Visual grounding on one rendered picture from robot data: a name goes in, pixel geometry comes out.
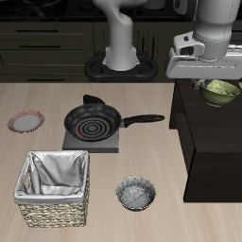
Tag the dark wooden cabinet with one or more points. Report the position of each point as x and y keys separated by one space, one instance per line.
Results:
x=211 y=138

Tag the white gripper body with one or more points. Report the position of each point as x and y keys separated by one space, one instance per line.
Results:
x=201 y=69

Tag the small pink-rimmed fluted dish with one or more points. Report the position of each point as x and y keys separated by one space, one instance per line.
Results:
x=25 y=122

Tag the flat black base plate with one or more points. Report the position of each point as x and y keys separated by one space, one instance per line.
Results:
x=94 y=70

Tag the black frying pan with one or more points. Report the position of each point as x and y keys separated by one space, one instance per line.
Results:
x=93 y=124

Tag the green bowl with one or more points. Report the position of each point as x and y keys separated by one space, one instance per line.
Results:
x=217 y=96

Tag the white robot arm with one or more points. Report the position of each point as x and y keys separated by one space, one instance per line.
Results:
x=121 y=47

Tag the dark grey stove plate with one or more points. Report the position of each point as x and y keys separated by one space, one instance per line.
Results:
x=94 y=145

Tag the grey bowl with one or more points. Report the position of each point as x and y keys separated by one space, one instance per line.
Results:
x=135 y=193

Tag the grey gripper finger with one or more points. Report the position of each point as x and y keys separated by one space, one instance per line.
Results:
x=198 y=83

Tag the dark kitchen cupboards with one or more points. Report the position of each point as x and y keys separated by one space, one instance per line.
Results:
x=47 y=56

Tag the white-lined wicker basket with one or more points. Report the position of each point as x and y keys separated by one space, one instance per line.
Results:
x=52 y=189

